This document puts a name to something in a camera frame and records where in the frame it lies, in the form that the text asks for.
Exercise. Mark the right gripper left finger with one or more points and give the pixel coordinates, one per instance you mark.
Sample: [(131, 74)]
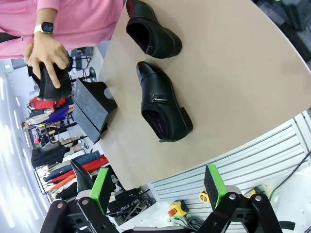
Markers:
[(97, 194)]

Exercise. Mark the clothes rack with garments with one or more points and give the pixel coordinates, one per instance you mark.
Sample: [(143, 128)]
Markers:
[(82, 165), (46, 104)]

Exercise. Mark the black pedestal stool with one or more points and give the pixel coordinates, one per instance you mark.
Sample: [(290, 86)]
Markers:
[(92, 74)]

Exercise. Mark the white slatted panel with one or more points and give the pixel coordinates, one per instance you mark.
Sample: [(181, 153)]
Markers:
[(243, 157)]

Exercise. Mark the person's left forearm pink sleeve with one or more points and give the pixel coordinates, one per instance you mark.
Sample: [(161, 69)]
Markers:
[(47, 9)]

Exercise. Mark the black undershirt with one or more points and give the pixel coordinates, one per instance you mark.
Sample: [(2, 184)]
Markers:
[(7, 37)]

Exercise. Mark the black floor equipment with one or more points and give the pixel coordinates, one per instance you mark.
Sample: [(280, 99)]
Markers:
[(296, 14)]

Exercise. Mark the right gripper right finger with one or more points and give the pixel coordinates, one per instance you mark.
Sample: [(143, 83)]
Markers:
[(216, 187)]

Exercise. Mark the yellow red emergency stop button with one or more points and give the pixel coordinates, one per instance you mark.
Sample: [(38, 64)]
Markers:
[(178, 206)]

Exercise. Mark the pink zip hoodie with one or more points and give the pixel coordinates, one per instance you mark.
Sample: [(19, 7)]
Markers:
[(85, 21)]

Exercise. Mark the black pointed object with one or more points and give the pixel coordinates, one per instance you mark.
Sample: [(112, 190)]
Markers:
[(81, 177)]

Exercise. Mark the white smartwatch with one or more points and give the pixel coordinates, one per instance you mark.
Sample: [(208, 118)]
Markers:
[(47, 27)]

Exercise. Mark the black leather shoe silver buckle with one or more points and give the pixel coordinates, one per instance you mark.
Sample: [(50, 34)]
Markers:
[(158, 89)]

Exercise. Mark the person's left hand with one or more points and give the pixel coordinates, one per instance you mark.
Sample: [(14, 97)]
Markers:
[(46, 51)]

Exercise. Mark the black shoe stand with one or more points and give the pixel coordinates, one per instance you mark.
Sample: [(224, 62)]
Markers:
[(90, 94), (85, 123)]

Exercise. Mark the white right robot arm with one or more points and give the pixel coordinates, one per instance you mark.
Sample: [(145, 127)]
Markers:
[(296, 206)]

